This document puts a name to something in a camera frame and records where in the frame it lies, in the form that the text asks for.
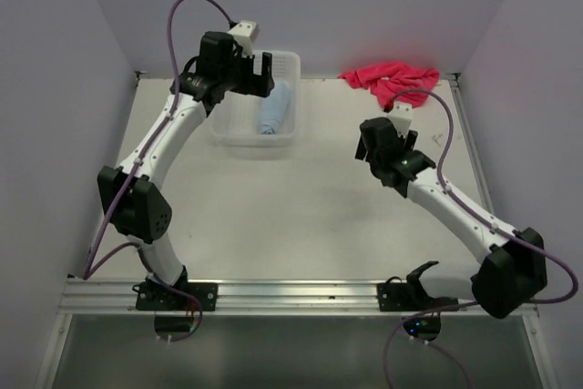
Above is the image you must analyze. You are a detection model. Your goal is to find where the light blue towel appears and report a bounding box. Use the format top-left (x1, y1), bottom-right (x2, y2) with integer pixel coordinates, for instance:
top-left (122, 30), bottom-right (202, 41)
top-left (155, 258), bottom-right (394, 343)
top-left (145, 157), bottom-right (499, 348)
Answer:
top-left (259, 81), bottom-right (292, 135)

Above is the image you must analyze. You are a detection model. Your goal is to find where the pink towel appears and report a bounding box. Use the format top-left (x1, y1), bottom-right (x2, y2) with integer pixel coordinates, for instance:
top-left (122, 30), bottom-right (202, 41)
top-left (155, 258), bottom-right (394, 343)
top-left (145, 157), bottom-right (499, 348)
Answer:
top-left (338, 61), bottom-right (440, 109)

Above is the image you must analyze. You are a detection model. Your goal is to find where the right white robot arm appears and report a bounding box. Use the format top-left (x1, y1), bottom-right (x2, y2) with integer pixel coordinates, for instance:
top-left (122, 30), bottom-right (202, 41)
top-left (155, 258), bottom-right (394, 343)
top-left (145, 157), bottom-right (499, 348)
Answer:
top-left (355, 118), bottom-right (547, 319)

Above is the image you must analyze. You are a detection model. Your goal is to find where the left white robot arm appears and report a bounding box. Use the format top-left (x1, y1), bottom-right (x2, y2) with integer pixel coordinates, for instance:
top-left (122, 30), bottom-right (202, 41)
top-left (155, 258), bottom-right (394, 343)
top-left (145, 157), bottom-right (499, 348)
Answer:
top-left (97, 21), bottom-right (274, 310)

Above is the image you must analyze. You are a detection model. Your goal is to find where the white plastic basket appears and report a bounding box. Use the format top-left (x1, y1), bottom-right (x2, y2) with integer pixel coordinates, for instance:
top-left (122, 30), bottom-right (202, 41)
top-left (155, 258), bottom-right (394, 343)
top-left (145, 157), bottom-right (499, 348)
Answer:
top-left (210, 50), bottom-right (301, 147)

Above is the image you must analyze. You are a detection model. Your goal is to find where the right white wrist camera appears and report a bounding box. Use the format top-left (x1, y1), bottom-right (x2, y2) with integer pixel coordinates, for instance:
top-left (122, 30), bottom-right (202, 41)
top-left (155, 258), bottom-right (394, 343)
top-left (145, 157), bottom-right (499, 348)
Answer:
top-left (385, 101), bottom-right (414, 138)

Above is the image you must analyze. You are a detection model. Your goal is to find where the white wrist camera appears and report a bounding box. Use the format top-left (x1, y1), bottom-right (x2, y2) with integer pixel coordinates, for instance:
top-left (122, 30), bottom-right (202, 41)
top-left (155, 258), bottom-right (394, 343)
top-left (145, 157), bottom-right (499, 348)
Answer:
top-left (228, 20), bottom-right (260, 57)
top-left (385, 101), bottom-right (414, 138)

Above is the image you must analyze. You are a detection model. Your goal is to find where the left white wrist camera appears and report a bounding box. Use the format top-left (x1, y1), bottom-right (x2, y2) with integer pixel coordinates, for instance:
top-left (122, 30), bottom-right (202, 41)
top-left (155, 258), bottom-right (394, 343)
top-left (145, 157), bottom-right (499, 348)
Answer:
top-left (228, 20), bottom-right (260, 57)

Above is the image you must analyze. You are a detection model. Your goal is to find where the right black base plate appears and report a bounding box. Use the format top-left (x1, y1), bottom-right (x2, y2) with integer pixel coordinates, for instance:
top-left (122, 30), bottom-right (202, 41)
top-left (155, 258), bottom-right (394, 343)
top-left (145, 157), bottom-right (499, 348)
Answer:
top-left (376, 276), bottom-right (459, 312)

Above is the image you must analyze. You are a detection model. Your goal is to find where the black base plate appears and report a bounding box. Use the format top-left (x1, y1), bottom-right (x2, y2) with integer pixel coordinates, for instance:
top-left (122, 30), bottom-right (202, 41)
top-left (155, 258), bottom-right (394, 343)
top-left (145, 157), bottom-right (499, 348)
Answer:
top-left (132, 280), bottom-right (218, 312)
top-left (376, 276), bottom-right (459, 312)

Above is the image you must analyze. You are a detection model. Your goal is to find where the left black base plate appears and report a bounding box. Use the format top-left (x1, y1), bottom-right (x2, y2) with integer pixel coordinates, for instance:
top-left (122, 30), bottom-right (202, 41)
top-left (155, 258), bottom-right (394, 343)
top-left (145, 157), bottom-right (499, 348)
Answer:
top-left (132, 280), bottom-right (218, 312)

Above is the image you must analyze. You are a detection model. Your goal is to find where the aluminium mounting rail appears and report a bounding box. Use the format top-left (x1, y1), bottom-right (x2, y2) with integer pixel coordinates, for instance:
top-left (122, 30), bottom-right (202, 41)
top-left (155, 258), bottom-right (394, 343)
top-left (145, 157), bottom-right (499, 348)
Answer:
top-left (58, 277), bottom-right (534, 317)

